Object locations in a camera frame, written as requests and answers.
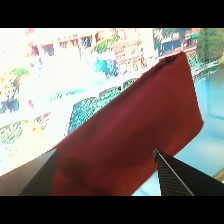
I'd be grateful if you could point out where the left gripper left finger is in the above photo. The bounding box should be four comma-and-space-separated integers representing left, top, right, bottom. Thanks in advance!
0, 148, 59, 197

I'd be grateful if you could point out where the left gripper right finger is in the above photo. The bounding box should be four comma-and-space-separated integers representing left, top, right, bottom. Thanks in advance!
152, 148, 224, 197

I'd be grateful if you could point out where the dark red shirt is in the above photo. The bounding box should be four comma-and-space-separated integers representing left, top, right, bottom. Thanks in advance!
49, 51, 205, 197

